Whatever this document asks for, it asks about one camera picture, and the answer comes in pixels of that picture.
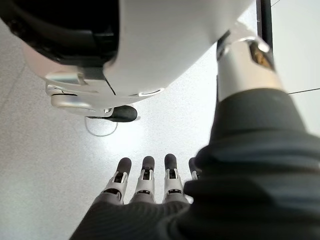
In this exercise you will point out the right black robot foot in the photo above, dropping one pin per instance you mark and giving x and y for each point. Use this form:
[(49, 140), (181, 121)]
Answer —
[(125, 113)]

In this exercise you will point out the dark cabinet toe kick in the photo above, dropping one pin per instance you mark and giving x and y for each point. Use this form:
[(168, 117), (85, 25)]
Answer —
[(265, 30)]

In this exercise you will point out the white glossy cabinet door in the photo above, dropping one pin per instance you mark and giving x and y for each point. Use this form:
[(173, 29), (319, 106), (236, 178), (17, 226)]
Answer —
[(297, 37)]

